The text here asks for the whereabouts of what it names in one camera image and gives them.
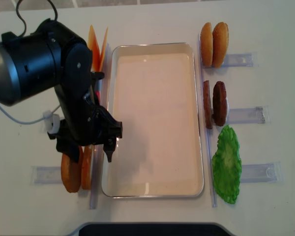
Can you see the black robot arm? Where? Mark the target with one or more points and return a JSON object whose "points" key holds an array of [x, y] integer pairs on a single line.
{"points": [[55, 57]]}

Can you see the brown bun top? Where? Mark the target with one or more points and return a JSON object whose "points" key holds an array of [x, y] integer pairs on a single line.
{"points": [[71, 172]]}

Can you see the right orange cheese slice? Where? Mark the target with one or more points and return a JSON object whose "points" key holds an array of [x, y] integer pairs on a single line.
{"points": [[102, 56]]}

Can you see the clear patty holder rail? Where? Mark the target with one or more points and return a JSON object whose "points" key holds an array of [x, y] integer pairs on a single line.
{"points": [[258, 115]]}

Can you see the black device at table edge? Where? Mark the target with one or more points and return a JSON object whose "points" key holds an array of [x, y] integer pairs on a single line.
{"points": [[152, 229]]}

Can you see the clear bread holder rail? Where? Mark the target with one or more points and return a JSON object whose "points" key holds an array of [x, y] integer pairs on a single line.
{"points": [[241, 60]]}

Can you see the left orange cheese slice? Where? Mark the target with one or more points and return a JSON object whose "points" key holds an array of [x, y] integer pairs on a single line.
{"points": [[93, 46]]}

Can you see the long clear right strip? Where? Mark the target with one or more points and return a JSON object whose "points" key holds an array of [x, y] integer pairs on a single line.
{"points": [[207, 133]]}

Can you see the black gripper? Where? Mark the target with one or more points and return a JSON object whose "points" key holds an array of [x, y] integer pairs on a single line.
{"points": [[86, 122]]}

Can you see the clear lettuce holder rail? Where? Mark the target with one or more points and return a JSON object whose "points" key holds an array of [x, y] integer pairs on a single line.
{"points": [[255, 173]]}

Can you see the long clear left strip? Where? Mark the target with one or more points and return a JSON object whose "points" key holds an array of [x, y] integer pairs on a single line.
{"points": [[98, 154]]}

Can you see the green lettuce leaf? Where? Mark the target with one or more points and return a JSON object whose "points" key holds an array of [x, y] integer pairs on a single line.
{"points": [[227, 165]]}

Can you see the right red tomato slice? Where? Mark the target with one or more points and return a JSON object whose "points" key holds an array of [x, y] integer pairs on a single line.
{"points": [[98, 91]]}

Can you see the long clear strip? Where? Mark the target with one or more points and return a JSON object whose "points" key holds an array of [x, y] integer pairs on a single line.
{"points": [[207, 133], [98, 154]]}

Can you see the clear bun holder rail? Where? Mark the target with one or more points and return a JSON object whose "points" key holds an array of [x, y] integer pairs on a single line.
{"points": [[45, 175]]}

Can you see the thin brown meat patty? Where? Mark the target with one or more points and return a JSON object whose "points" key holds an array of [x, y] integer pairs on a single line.
{"points": [[207, 104]]}

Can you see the left golden bread slice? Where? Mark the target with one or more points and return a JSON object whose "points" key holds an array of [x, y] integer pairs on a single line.
{"points": [[206, 44]]}

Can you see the orange cheese slice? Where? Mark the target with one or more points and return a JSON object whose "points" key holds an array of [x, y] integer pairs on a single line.
{"points": [[102, 56], [93, 46]]}

